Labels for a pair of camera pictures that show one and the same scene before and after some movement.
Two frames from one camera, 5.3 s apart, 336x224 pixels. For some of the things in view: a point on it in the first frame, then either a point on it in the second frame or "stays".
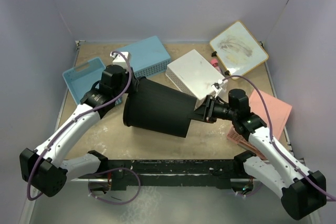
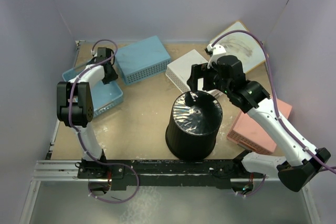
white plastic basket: x=193 y=75 stays
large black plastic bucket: x=158 y=108 → x=192 y=128
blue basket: x=148 y=56 stays
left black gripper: x=127 y=75 → x=113 y=76
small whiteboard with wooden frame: x=238 y=50 stays
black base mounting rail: x=222 y=173 stays
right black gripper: x=205 y=112 → x=198 y=71
